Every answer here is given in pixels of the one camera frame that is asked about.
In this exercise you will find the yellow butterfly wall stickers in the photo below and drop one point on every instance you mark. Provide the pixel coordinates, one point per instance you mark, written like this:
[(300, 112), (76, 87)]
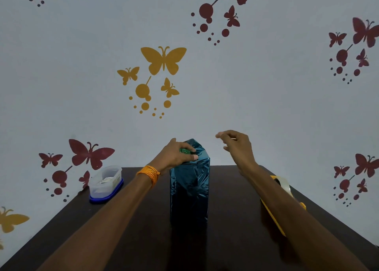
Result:
[(162, 60)]

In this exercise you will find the orange thread wristband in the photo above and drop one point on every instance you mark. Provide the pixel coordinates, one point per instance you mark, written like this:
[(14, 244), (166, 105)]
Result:
[(149, 172)]

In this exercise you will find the maroon butterfly wall stickers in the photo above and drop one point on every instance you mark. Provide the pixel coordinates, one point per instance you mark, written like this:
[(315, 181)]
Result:
[(88, 153)]

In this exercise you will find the person's left thumb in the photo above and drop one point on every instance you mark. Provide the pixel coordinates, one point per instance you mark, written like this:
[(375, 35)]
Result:
[(189, 158)]

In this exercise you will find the person's left hand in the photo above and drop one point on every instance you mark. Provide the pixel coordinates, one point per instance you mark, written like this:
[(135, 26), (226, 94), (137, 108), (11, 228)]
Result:
[(170, 156)]

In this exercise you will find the yellow tape dispenser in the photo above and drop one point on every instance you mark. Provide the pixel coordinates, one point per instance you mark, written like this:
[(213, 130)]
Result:
[(274, 214)]

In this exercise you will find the person's right hand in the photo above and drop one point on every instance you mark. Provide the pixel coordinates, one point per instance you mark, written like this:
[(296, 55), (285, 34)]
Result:
[(241, 150)]

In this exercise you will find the person's right fingers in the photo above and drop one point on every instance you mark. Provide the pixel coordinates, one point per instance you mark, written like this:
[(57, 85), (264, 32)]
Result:
[(226, 135)]

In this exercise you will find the person's right forearm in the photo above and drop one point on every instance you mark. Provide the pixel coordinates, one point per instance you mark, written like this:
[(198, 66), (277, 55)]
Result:
[(299, 220)]

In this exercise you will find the clear plastic container blue lid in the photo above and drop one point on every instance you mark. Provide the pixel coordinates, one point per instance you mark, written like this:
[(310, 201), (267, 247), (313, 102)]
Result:
[(105, 185)]

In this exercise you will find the green ribbon bow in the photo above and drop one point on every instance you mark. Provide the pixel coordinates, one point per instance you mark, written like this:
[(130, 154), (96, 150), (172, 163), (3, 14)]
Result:
[(185, 151)]

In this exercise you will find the person's left forearm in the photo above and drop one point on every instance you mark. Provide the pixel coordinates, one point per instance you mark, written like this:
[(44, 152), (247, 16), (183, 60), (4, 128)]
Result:
[(100, 226)]

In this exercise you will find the clear adhesive tape roll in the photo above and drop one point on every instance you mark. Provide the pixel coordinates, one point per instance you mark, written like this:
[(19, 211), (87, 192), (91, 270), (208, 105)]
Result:
[(285, 185)]

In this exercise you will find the blue foil gift box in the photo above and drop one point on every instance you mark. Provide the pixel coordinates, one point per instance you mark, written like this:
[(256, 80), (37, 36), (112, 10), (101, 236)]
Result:
[(189, 187)]

